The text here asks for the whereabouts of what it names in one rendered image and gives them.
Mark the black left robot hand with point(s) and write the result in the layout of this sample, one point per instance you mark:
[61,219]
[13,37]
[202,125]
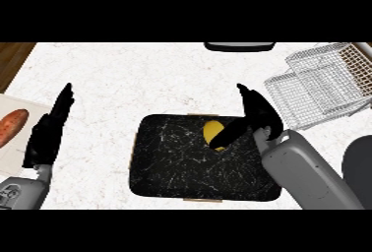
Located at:
[46,138]

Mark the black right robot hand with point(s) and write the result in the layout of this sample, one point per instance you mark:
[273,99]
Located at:
[257,114]

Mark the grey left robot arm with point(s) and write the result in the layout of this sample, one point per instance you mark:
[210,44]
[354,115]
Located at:
[24,190]

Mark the yellow lemon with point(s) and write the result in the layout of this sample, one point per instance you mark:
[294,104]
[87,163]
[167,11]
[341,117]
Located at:
[211,131]

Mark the black marble tray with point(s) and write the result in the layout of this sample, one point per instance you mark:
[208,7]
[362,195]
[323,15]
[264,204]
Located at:
[198,157]

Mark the pale cutting board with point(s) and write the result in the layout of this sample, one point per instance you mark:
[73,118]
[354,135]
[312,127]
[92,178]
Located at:
[16,138]

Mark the orange sweet potato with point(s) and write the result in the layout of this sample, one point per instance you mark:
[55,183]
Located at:
[11,126]

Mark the dark appliance with pale top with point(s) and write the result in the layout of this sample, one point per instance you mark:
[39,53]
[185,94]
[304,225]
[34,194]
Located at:
[239,46]

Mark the dark grey rounded object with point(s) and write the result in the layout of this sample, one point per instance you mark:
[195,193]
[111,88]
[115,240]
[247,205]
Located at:
[357,170]

